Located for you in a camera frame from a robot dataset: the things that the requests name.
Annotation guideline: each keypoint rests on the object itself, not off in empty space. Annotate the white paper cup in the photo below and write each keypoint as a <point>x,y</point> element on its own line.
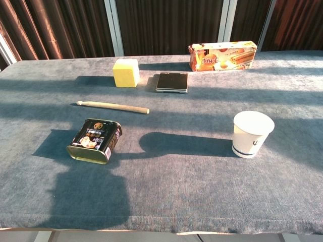
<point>248,136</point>

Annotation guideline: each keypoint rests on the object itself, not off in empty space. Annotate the black luncheon meat can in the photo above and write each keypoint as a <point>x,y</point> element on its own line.
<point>94,140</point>

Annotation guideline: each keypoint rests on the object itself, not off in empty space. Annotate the grey window frame post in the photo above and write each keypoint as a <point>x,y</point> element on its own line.
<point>267,22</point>
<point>114,25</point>
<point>224,20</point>
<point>6,50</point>

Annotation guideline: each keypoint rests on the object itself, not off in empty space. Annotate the orange egg roll box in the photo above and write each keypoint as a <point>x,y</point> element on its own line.
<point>222,56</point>

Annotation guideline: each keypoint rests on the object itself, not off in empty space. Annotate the grey blue table cloth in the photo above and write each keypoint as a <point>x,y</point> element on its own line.
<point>176,176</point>

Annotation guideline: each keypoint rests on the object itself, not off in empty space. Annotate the yellow sponge block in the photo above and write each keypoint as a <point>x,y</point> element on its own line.
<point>125,73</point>

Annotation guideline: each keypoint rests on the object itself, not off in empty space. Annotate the dark brown curtain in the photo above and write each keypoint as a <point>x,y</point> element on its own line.
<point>63,27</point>

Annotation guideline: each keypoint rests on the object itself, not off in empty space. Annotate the small black digital scale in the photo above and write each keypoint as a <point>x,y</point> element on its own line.
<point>172,81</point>

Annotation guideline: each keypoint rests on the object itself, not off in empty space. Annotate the wooden drumstick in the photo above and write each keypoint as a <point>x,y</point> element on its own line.
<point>113,107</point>

